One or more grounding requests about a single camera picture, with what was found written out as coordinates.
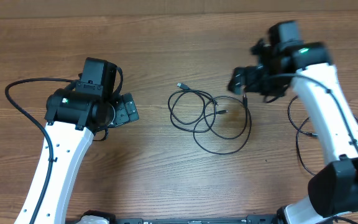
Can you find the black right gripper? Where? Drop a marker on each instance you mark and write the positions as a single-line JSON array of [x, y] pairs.
[[250, 73]]

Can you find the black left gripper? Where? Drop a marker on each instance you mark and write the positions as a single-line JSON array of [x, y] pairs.
[[125, 113]]

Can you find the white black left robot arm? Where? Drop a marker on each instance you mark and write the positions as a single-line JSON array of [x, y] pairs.
[[88, 105]]

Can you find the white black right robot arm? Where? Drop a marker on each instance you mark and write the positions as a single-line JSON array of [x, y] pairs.
[[286, 61]]

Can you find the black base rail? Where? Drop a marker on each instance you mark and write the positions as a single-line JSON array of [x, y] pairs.
[[93, 216]]

